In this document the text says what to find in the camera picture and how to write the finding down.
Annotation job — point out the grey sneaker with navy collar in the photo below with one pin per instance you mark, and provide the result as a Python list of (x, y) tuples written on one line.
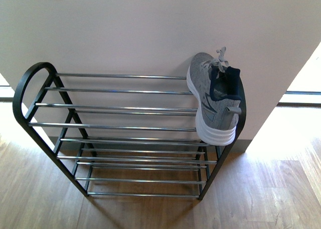
[(215, 85)]

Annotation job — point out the black metal shoe rack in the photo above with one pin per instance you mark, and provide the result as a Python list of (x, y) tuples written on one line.
[(119, 134)]

